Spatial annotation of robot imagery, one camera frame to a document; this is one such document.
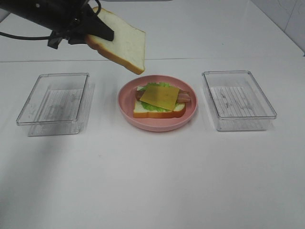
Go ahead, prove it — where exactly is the clear plastic box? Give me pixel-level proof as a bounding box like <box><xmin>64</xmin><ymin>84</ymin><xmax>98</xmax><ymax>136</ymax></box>
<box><xmin>202</xmin><ymin>70</ymin><xmax>277</xmax><ymax>131</ymax></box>
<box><xmin>16</xmin><ymin>73</ymin><xmax>94</xmax><ymax>136</ymax></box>

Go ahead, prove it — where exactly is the long bacon strip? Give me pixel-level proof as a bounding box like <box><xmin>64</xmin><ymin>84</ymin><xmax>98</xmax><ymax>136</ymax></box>
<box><xmin>135</xmin><ymin>91</ymin><xmax>145</xmax><ymax>101</ymax></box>

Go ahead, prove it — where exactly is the pink round plate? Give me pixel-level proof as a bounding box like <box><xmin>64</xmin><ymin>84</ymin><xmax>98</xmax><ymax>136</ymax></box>
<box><xmin>118</xmin><ymin>75</ymin><xmax>198</xmax><ymax>132</ymax></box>

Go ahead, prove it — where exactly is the clear plastic box left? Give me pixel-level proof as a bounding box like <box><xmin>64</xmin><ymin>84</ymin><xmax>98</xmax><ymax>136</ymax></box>
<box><xmin>16</xmin><ymin>73</ymin><xmax>94</xmax><ymax>136</ymax></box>

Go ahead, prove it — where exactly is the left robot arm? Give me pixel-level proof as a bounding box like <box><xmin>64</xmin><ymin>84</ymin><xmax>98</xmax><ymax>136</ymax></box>
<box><xmin>0</xmin><ymin>0</ymin><xmax>114</xmax><ymax>49</ymax></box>

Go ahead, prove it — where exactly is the yellow cheese slice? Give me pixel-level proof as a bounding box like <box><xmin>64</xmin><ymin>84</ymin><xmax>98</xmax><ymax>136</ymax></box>
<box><xmin>140</xmin><ymin>85</ymin><xmax>180</xmax><ymax>111</ymax></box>

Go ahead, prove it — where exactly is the green lettuce leaf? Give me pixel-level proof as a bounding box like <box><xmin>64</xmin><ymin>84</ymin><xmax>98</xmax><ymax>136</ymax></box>
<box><xmin>137</xmin><ymin>82</ymin><xmax>171</xmax><ymax>112</ymax></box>

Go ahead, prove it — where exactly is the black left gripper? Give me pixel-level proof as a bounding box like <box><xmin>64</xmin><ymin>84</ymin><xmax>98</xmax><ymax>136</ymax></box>
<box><xmin>47</xmin><ymin>4</ymin><xmax>114</xmax><ymax>49</ymax></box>

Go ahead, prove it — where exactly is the bread slice from box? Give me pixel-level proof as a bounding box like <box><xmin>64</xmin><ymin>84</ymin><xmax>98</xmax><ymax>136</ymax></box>
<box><xmin>133</xmin><ymin>101</ymin><xmax>186</xmax><ymax>118</ymax></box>

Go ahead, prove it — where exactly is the clear plastic box right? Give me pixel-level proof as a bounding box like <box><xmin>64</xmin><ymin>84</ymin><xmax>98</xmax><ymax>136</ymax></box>
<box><xmin>202</xmin><ymin>70</ymin><xmax>277</xmax><ymax>131</ymax></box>

